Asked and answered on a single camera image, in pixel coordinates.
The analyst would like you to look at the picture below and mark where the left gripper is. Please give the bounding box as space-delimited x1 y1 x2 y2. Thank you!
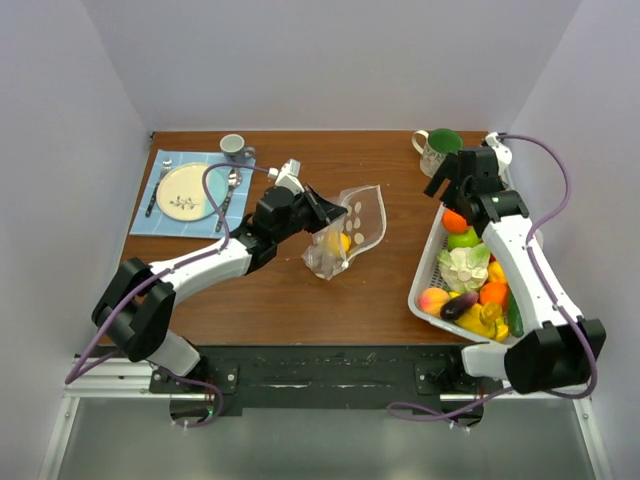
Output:
273 183 347 244

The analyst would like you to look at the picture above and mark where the yellow lemon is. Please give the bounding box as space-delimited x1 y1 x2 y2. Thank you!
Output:
324 231 351 256

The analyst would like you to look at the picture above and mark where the polka dot zip bag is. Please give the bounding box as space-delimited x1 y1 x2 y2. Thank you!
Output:
302 185 387 280

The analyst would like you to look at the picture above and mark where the orange fruit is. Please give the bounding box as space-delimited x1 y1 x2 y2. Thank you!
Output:
442 209 470 235

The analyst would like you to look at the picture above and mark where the purple eggplant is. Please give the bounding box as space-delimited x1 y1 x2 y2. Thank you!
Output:
440 291 479 322

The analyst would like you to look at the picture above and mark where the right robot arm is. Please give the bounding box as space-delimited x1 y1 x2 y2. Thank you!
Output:
425 146 606 394

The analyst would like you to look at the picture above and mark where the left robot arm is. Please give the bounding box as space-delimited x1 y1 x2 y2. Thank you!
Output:
91 186 347 392

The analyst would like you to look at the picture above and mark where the green interior floral mug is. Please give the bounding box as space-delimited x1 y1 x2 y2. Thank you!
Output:
411 128 464 177

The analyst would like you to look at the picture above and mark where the green apple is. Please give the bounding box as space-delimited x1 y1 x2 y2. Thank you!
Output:
447 227 482 251

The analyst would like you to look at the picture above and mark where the cabbage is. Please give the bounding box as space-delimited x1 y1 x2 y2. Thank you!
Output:
437 243 490 293

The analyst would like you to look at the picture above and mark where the white plastic basket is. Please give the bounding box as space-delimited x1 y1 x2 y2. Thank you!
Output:
408 205 495 344

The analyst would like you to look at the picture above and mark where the small grey cup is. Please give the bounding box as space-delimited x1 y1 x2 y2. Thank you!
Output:
219 133 256 165

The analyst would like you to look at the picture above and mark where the small orange tangerine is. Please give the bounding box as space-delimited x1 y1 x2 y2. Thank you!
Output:
479 282 509 310

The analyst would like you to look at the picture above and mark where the peach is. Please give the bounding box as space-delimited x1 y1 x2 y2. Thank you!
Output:
418 287 450 317

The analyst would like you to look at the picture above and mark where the cream and blue plate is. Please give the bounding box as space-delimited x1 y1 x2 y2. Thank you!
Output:
156 163 215 222

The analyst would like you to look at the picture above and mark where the yellow banana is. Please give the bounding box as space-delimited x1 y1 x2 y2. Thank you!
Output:
454 302 510 342

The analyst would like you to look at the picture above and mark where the green cucumber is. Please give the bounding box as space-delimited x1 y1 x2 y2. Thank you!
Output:
506 292 524 338

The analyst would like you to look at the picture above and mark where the blue placemat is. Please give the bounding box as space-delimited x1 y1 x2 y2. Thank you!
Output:
130 150 225 239

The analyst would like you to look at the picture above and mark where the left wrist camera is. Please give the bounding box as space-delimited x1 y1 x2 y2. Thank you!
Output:
267 159 304 195

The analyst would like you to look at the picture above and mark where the spoon with black handle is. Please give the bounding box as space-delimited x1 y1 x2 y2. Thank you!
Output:
215 168 242 232

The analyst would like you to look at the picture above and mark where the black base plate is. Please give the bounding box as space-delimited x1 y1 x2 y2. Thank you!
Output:
149 344 504 419

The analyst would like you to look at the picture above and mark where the fork with black handle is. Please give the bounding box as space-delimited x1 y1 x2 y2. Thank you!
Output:
145 157 172 218

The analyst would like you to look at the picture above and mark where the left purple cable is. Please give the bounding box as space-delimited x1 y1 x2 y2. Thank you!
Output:
64 163 276 428

